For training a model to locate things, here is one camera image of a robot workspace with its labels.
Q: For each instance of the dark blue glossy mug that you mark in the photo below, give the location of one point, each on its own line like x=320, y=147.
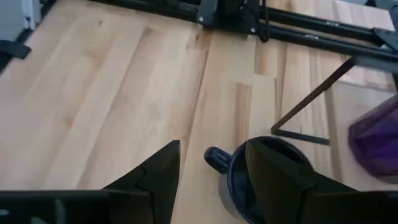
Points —
x=236, y=180

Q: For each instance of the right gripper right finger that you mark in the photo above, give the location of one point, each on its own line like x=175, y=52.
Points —
x=280, y=193

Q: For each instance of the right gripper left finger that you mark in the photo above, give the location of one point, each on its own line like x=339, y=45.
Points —
x=149, y=193

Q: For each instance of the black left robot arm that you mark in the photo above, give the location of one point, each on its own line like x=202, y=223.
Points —
x=230, y=12

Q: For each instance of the purple faceted plastic tumbler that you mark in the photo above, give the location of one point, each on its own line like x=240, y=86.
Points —
x=376, y=140

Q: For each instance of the black metal table frame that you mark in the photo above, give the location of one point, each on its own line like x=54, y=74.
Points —
x=311, y=29

